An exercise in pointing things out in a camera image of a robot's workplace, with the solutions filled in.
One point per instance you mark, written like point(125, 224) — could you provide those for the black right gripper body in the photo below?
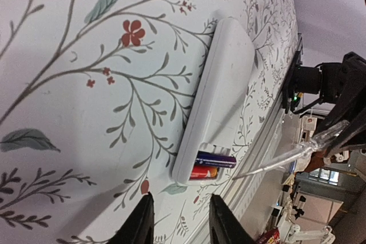
point(343, 85)

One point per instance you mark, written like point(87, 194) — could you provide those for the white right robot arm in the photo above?
point(308, 80)

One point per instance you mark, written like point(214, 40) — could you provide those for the floral tablecloth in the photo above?
point(95, 97)

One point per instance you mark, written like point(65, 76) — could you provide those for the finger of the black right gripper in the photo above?
point(351, 103)
point(351, 138)

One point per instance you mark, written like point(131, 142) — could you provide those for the purple battery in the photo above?
point(215, 160)

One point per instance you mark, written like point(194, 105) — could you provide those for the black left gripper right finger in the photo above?
point(224, 228)

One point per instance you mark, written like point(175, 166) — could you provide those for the clear handle screwdriver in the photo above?
point(318, 142)

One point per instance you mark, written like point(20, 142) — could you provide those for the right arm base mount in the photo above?
point(288, 88)

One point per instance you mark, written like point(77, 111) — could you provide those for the red orange battery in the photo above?
point(203, 172)

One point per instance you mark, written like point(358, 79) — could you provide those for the white remote control back up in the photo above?
point(215, 114)

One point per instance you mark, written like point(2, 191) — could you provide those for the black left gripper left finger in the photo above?
point(139, 226)

